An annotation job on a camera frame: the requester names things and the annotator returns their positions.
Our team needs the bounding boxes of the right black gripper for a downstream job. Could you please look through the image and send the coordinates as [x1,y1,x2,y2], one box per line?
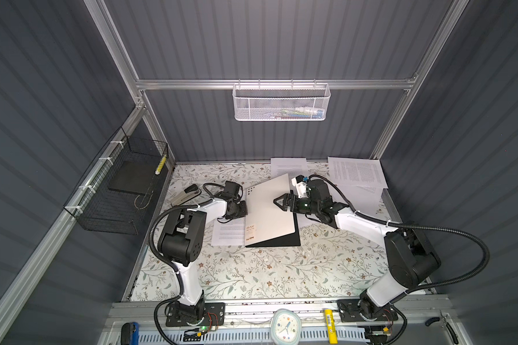
[273,194,319,216]

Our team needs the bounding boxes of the beige black clip folder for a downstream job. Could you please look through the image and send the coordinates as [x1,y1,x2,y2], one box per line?
[244,174,301,248]

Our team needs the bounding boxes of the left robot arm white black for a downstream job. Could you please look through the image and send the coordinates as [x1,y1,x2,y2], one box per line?
[148,181,247,322]

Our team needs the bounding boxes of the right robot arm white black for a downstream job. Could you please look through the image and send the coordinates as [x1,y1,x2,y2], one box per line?
[273,175,441,321]

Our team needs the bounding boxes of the printed paper sheet under folder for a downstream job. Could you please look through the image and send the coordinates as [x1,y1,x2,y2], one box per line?
[211,218,245,247]

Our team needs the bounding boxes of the printed paper sheet back centre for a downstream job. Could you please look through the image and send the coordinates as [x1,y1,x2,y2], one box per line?
[270,158,309,178]

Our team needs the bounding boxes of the black grey stapler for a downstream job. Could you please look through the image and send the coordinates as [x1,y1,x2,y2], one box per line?
[170,184,201,206]

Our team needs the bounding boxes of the printed paper sheet right middle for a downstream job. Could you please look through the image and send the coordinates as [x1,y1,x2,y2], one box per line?
[338,185,384,216]

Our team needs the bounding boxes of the printed paper sheet far right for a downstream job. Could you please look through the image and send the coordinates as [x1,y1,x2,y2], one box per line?
[327,157,388,188]

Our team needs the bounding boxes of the yellow marker in black basket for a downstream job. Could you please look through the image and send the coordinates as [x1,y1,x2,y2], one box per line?
[155,155,167,175]

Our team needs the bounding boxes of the white round clock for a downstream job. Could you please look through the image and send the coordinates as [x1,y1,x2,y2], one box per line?
[270,309,302,345]

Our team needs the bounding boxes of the yellow glue stick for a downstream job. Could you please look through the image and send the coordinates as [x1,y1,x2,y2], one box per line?
[323,309,338,344]

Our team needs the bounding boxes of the white wire mesh basket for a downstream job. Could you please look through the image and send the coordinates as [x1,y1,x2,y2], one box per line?
[232,83,331,122]

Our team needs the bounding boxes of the black wire mesh basket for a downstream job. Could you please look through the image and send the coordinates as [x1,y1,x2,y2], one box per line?
[64,129,170,235]

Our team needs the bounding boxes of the blue black tool handle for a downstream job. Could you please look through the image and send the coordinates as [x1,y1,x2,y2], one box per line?
[119,322,140,345]

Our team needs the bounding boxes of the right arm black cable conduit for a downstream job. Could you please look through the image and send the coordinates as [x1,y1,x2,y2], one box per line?
[308,173,491,298]

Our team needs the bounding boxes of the black handled pliers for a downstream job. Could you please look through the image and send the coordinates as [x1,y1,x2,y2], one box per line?
[424,316,460,344]

